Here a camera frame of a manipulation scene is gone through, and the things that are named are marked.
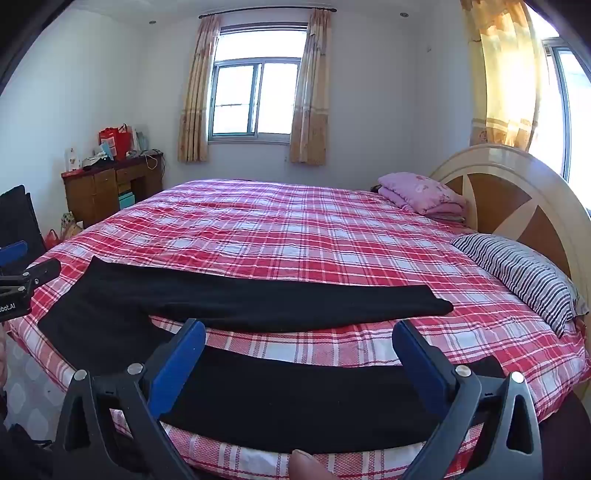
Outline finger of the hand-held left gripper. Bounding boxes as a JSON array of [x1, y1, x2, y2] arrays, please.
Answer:
[[0, 241, 30, 268], [21, 257, 62, 289]]

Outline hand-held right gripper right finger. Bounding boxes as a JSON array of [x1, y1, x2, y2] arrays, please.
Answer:
[[392, 318, 546, 480]]

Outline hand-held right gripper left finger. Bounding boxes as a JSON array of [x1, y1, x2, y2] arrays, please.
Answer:
[[48, 318, 207, 480]]

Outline black pants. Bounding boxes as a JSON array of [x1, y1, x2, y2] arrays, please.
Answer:
[[37, 256, 509, 455]]

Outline person's right hand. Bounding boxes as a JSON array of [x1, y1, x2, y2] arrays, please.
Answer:
[[291, 449, 334, 480]]

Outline black chair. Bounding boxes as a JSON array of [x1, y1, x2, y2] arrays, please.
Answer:
[[0, 185, 48, 265]]

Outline colourful floor bag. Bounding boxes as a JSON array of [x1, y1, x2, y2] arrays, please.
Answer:
[[59, 211, 85, 241]]

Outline brown wooden desk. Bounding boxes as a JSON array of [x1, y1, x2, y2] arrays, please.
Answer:
[[61, 154, 165, 230]]

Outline striped pillow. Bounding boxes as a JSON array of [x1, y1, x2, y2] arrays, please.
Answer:
[[450, 233, 589, 339]]

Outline red gift bag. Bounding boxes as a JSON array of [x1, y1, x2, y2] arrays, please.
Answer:
[[98, 124, 133, 161]]

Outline folded pink quilt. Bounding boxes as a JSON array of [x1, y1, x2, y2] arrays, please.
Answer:
[[378, 172, 470, 225]]

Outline red plaid bed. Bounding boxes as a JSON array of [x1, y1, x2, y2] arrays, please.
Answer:
[[9, 179, 588, 480]]

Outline wooden bed headboard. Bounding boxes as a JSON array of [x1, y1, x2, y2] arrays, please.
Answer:
[[429, 144, 591, 315]]

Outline beige patterned curtain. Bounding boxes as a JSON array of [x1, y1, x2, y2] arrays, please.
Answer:
[[289, 9, 332, 165], [178, 14, 222, 164]]

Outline sliding glass window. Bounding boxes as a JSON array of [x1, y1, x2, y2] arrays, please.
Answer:
[[209, 22, 308, 145]]

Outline tall side window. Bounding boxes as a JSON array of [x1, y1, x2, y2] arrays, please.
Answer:
[[540, 36, 591, 188]]

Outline yellow sheer curtain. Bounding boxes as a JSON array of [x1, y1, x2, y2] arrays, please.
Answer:
[[461, 0, 544, 153]]

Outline dark curtain rod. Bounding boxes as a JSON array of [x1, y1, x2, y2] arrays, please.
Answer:
[[198, 6, 334, 20]]

